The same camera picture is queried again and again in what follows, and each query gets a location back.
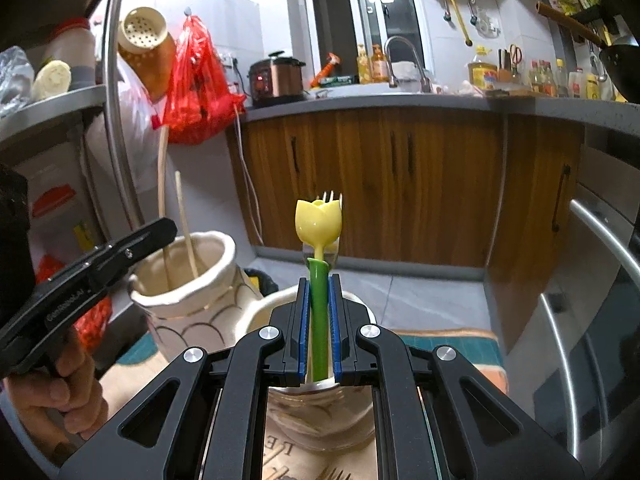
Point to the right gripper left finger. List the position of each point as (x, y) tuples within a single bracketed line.
[(204, 415)]

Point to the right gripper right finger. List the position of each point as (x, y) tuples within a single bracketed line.
[(436, 416)]

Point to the wooden chopstick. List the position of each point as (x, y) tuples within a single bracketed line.
[(161, 190), (185, 226)]

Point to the gold metal fork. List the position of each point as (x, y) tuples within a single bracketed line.
[(333, 216)]

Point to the kitchen faucet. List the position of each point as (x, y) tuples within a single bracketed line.
[(403, 72)]

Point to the person's left hand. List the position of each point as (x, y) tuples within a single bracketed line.
[(52, 408)]

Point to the red plastic bag lower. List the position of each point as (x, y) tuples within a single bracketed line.
[(91, 327)]

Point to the patterned teal quilted table cloth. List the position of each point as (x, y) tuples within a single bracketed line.
[(204, 415)]

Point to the white floral ceramic utensil holder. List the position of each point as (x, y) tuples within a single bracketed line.
[(194, 294)]

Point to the built-in oven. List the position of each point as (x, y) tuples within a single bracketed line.
[(575, 367)]

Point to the red plastic bag hanging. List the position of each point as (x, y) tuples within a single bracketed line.
[(199, 103)]

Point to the cream perforated colander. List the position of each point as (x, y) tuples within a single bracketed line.
[(148, 48)]

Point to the electric pressure cooker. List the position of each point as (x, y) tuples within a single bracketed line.
[(276, 80)]

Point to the large yellow oil jug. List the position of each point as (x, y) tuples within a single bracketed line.
[(482, 74)]

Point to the amber oil bottle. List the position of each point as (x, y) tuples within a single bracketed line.
[(379, 69)]

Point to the knife block with scissors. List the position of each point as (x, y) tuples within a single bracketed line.
[(508, 61)]

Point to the yellow oil bottle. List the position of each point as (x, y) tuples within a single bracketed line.
[(363, 64)]

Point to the black wok with handle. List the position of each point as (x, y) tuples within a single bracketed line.
[(621, 61)]

